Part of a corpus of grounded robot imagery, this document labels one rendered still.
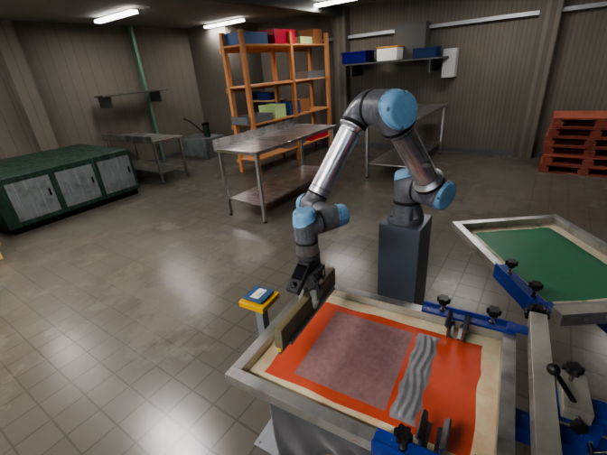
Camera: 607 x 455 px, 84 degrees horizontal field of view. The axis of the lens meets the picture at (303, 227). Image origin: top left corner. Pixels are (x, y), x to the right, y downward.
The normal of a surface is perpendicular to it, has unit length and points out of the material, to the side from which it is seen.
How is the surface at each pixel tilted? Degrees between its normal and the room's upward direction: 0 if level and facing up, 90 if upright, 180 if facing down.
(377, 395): 0
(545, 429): 0
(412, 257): 90
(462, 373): 0
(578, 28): 90
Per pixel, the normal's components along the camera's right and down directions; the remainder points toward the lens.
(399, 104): 0.44, 0.27
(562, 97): -0.56, 0.39
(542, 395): -0.07, -0.90
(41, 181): 0.82, 0.18
